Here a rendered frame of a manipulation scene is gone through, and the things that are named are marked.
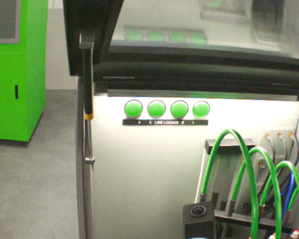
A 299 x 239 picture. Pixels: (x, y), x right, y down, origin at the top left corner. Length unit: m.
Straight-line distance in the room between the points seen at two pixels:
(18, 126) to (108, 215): 2.43
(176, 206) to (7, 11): 2.41
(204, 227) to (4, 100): 3.10
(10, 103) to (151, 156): 2.49
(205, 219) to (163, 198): 0.70
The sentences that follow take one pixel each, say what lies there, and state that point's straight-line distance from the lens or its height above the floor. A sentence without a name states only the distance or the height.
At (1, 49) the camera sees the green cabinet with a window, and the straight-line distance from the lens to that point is 3.43.
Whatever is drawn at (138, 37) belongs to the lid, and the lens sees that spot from 0.79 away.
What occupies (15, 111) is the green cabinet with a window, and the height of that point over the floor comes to 0.37.
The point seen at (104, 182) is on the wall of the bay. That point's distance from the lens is 1.22.
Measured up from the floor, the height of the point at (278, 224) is 1.29.
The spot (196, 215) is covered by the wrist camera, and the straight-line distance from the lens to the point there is 0.59.
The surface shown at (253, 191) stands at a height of 1.38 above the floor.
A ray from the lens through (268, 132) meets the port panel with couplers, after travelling 1.25.
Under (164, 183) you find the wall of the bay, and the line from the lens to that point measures 1.24.
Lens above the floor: 1.83
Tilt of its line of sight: 25 degrees down
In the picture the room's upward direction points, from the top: 5 degrees clockwise
